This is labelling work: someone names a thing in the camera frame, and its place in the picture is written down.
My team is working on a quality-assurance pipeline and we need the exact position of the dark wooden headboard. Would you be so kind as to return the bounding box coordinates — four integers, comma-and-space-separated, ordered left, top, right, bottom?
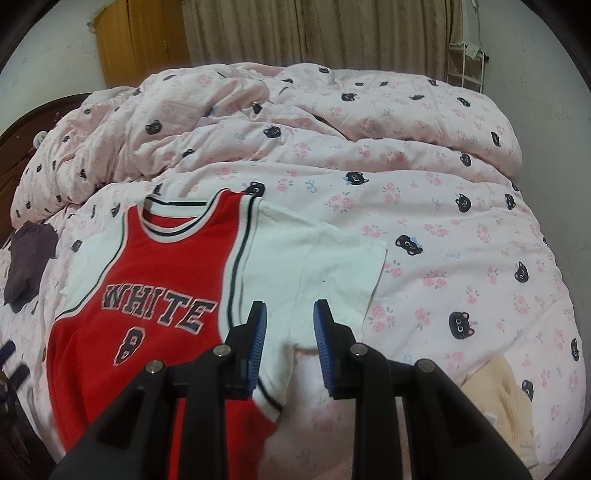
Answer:
1, 93, 89, 245

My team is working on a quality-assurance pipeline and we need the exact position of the beige garment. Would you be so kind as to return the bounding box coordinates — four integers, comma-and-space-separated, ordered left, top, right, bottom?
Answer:
461, 355, 538, 468

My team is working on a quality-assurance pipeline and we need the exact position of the white wire shelf rack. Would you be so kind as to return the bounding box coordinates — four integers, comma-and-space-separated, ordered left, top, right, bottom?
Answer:
446, 42, 488, 93

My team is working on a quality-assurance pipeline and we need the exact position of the folded dark purple garment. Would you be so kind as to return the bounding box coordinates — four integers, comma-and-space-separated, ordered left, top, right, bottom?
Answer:
4, 221, 58, 313

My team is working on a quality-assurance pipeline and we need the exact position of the red white basketball jersey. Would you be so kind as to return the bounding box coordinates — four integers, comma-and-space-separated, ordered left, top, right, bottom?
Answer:
46, 190, 387, 479

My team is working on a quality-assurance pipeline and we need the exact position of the beige curtain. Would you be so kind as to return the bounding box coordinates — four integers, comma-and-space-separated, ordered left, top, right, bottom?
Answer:
181, 0, 463, 79

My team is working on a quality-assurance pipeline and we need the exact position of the pink cat print duvet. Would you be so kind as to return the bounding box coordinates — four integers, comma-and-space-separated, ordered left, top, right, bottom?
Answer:
1, 63, 586, 479

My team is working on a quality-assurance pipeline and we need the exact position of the wooden wardrobe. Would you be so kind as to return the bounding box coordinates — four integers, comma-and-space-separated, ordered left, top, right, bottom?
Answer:
93, 0, 190, 88

